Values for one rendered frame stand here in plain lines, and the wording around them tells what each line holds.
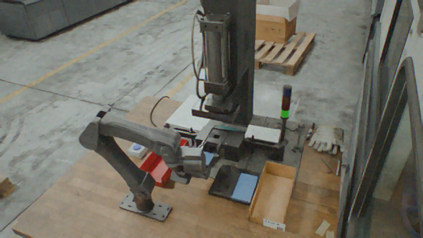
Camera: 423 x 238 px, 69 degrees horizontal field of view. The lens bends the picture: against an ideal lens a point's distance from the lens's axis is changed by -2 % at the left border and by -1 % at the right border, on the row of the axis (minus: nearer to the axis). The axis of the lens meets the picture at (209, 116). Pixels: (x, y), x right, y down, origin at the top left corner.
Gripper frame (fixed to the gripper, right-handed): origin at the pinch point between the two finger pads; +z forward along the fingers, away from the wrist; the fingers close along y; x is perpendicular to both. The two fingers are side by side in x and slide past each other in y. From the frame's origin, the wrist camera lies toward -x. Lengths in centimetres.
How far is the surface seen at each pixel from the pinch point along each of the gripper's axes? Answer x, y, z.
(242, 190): -18.7, 0.8, 10.5
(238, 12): -8, 55, -26
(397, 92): -57, 26, -35
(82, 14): 419, 292, 283
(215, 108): -2.2, 27.0, -2.1
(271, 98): 10, 139, 203
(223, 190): -11.5, -0.9, 10.1
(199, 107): 6.0, 28.0, 2.1
